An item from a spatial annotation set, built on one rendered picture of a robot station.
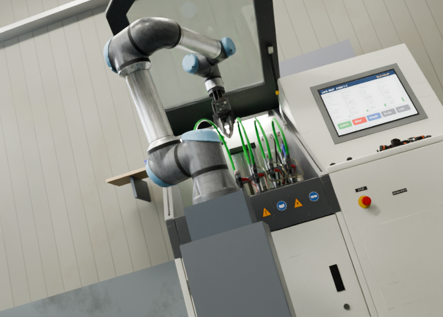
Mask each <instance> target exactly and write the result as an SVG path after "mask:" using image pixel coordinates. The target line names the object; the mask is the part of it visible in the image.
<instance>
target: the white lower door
mask: <svg viewBox="0 0 443 317"><path fill-rule="evenodd" d="M271 234H272V238H273V241H274V244H275V248H276V251H277V254H278V258H279V260H280V264H281V268H282V271H283V274H284V278H285V281H286V283H287V288H288V290H289V294H290V297H291V301H292V303H293V307H294V310H295V313H296V317H370V314H369V311H368V308H367V305H366V302H365V299H364V296H363V294H362V291H361V288H360V285H359V282H358V279H357V276H356V273H355V270H354V268H353V264H352V262H351V259H350V256H349V253H348V251H347V247H346V245H345V241H344V239H343V235H342V233H341V230H340V227H339V224H338V221H337V218H336V215H335V214H334V215H330V216H326V217H323V218H320V219H316V220H313V221H309V222H306V223H302V224H299V225H295V226H293V227H288V228H285V229H281V230H279V231H274V232H272V233H271ZM182 261H183V259H182ZM183 266H184V263H183ZM184 269H185V266H184ZM185 274H186V271H185ZM186 277H187V274H186ZM186 282H187V287H188V290H189V295H191V290H190V287H189V282H188V279H187V280H186ZM191 298H192V295H191ZM192 303H193V299H192ZM193 306H194V303H193ZM194 311H195V314H196V310H195V307H194ZM196 317H197V315H196Z"/></svg>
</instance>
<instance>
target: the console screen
mask: <svg viewBox="0 0 443 317"><path fill-rule="evenodd" d="M310 90H311V92H312V94H313V97H314V99H315V101H316V104H317V106H318V108H319V110H320V113H321V115H322V117H323V120H324V122H325V124H326V126H327V128H328V131H329V133H330V136H331V137H332V140H333V142H334V144H339V143H342V142H347V141H349V140H353V139H356V138H360V137H363V136H367V135H370V134H374V133H377V132H381V131H384V130H388V129H392V128H395V127H399V126H402V125H406V124H409V123H413V122H416V121H420V120H423V119H427V118H428V117H427V114H426V113H425V111H424V109H423V108H422V106H421V104H420V103H419V100H418V99H417V97H416V95H415V94H414V92H413V90H412V89H411V87H410V85H409V83H408V82H407V80H406V78H405V77H404V75H403V73H402V71H401V69H400V68H399V66H398V64H397V63H394V64H391V65H386V66H384V67H379V68H377V69H373V70H369V71H365V72H361V73H358V74H354V75H351V76H347V77H344V78H340V79H337V80H333V81H330V82H326V83H323V84H319V85H316V86H311V87H310Z"/></svg>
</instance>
